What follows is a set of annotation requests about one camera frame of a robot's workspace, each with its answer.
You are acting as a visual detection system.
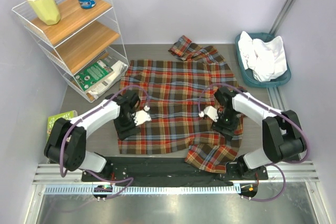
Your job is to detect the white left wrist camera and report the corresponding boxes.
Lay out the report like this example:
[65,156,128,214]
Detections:
[133,105,152,126]

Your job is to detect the green treehouse book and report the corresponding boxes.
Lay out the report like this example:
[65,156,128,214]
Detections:
[46,110,79,143]

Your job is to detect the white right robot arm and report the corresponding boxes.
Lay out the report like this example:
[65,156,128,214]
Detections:
[206,87,307,179]

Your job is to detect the aluminium rail frame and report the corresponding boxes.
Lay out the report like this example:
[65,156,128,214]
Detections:
[25,87,330,224]

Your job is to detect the white booklet on shelf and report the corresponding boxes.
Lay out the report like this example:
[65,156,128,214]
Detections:
[87,60,128,99]

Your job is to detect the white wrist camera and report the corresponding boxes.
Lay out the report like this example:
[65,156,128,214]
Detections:
[133,105,152,126]
[198,106,219,122]

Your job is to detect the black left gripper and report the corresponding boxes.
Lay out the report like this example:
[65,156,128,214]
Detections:
[114,110,141,140]

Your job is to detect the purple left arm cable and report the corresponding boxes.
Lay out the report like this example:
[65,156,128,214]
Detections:
[59,84,151,201]

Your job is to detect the white shirts in basket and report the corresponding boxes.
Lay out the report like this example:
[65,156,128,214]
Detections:
[238,31,287,82]

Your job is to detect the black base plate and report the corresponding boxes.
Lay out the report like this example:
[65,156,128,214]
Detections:
[49,155,269,187]

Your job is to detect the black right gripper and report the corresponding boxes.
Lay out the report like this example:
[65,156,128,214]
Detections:
[212,108,240,141]

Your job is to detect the red brown plaid shirt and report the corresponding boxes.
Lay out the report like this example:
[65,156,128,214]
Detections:
[118,36,244,174]

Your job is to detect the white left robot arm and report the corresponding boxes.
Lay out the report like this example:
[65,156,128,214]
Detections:
[44,90,140,182]

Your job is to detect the yellow faceted cup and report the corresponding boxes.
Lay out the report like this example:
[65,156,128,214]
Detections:
[26,0,61,25]

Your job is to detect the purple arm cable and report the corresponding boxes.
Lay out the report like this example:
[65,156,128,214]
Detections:
[197,83,312,202]
[59,84,151,201]

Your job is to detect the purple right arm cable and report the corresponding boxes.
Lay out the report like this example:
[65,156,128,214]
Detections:
[197,83,312,202]

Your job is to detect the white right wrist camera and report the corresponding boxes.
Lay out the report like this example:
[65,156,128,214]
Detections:
[198,106,219,122]

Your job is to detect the white wire wooden shelf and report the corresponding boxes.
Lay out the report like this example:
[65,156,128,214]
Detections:
[12,0,129,102]

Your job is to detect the teal plastic basket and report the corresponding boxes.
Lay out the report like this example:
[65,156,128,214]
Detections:
[235,31,291,88]

